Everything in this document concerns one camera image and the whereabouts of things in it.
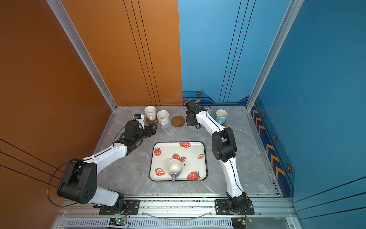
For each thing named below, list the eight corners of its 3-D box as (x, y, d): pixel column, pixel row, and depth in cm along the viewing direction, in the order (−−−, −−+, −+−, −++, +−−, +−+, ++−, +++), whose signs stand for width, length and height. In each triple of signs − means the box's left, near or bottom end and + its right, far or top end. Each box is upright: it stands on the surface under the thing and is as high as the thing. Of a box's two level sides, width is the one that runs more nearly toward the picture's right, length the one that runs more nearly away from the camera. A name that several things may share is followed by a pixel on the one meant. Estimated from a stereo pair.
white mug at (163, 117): (157, 130, 107) (154, 123, 100) (159, 117, 115) (157, 109, 108) (168, 130, 107) (167, 123, 100) (169, 117, 115) (168, 109, 108)
